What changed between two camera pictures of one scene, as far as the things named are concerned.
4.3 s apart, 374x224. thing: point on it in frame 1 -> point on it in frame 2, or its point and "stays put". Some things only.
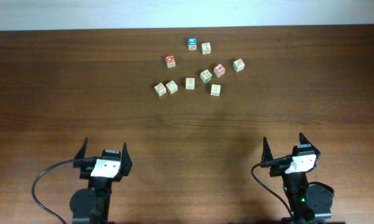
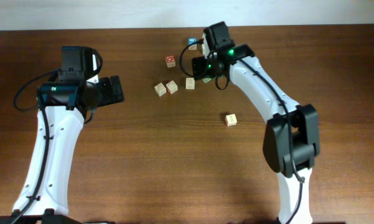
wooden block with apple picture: (172, 87) stays put
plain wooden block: (160, 89) stays put
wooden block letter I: (215, 89) -> (231, 119)
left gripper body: (85, 173) -> (104, 93)
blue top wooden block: (192, 42) stays put
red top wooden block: (170, 60) stays put
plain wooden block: (190, 83) stays put
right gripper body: (280, 170) -> (205, 69)
